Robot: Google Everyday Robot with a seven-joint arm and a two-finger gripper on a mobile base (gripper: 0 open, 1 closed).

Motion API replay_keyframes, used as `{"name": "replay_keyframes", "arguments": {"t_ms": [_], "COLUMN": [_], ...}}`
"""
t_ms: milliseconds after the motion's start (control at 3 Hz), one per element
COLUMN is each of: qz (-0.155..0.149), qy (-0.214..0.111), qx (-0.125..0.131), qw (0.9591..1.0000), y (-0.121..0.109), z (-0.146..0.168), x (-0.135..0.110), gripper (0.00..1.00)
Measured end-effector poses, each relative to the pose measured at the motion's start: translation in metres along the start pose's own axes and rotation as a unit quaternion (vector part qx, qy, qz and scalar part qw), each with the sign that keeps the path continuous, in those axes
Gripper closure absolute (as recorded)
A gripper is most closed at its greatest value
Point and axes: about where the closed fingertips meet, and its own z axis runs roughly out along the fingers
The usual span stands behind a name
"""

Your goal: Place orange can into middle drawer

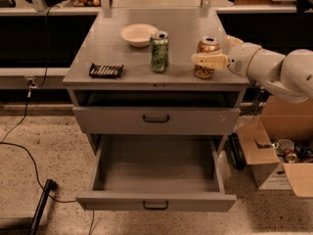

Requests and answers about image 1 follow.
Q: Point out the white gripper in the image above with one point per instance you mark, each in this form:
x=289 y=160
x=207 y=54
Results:
x=240 y=60

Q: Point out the orange soda can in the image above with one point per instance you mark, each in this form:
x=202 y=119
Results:
x=206 y=46

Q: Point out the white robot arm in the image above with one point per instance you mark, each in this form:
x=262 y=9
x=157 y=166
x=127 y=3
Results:
x=288 y=77

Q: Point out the green soda can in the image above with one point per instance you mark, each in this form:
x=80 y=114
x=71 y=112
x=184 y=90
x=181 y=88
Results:
x=159 y=47

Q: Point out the grey drawer cabinet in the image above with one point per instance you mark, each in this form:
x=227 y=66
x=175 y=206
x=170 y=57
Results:
x=139 y=86

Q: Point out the closed grey upper drawer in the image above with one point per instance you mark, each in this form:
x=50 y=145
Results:
x=155 y=120

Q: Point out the open grey lower drawer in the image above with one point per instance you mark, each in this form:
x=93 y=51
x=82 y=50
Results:
x=166 y=173

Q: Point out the white bowl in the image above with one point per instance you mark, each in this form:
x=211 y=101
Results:
x=138 y=34

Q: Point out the cardboard box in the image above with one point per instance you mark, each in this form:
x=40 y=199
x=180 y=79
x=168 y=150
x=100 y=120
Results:
x=279 y=120

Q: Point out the black chocolate bar tray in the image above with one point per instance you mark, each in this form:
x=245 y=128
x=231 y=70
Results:
x=105 y=71

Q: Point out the cans inside box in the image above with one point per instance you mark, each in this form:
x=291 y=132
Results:
x=292 y=151

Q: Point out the black metal leg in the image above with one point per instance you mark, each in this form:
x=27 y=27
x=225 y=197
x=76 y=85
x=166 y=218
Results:
x=49 y=186

